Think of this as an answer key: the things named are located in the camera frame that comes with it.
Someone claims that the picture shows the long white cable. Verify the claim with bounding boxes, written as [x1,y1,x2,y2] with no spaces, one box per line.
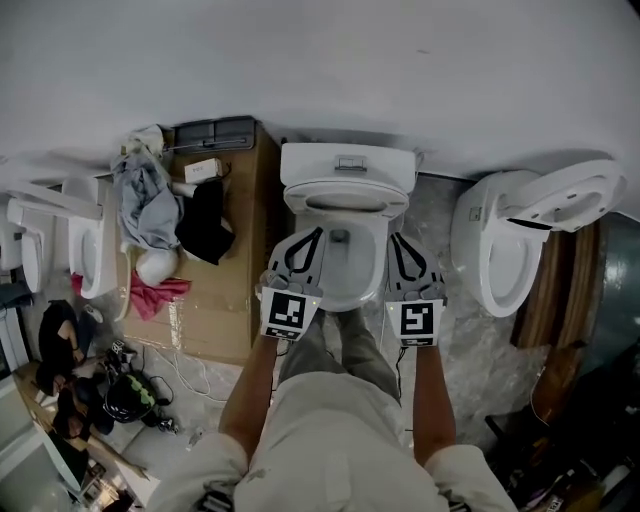
[143,344,227,402]

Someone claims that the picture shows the person's cream shirt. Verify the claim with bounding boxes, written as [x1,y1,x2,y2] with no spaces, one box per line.
[148,372,520,512]

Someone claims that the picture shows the white fluffy bundle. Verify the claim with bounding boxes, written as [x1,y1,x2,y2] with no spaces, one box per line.
[135,247,181,287]

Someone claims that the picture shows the white flexible hose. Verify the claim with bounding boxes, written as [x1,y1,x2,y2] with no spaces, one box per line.
[113,244,137,322]

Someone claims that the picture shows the white narrow toilet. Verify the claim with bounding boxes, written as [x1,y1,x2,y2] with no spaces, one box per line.
[0,197,47,295]

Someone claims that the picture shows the white round toilet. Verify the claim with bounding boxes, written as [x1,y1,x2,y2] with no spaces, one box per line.
[59,174,119,301]

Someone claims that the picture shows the person's right forearm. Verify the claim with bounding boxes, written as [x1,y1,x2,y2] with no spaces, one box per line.
[411,343,459,469]

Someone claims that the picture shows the person's grey trousers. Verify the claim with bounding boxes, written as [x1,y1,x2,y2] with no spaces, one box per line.
[276,308,402,402]

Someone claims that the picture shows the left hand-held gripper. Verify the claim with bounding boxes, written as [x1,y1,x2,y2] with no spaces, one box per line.
[257,226,330,342]

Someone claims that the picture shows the person's left forearm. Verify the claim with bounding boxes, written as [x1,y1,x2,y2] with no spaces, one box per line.
[217,333,282,475]

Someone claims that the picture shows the black tray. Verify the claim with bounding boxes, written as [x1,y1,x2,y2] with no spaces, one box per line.
[171,115,258,152]

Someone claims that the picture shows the white egg-shaped smart toilet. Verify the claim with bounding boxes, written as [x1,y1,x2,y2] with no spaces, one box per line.
[449,168,557,319]

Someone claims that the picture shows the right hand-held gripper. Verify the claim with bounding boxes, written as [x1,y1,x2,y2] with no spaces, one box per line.
[383,232,449,347]

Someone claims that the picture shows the grey clothes pile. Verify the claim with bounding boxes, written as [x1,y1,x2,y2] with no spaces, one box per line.
[110,151,184,250]

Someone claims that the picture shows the white toilet seat ring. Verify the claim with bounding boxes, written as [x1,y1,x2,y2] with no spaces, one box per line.
[283,183,410,222]

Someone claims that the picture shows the white toilet with tank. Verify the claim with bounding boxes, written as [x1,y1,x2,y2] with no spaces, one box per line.
[278,142,419,314]

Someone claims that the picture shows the black and green helmet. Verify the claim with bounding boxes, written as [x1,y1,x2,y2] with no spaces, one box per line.
[103,371,159,424]

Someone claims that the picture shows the large cardboard box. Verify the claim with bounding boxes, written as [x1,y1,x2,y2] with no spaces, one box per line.
[121,117,282,364]

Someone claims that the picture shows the small white box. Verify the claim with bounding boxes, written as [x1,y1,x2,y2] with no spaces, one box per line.
[183,157,224,184]

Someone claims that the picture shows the crumpled cream cloth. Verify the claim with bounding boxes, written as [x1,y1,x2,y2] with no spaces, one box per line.
[122,124,167,157]

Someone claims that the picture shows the black cloth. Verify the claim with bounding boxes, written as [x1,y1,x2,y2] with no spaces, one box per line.
[174,178,237,267]

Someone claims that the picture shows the large pink cloth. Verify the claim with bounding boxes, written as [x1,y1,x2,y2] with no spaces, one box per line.
[130,269,193,322]

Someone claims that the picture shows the brown wooden steps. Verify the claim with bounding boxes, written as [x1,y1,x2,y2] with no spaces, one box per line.
[513,219,602,427]

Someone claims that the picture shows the spare gripper device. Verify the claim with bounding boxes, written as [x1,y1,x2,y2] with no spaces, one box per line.
[109,338,137,362]

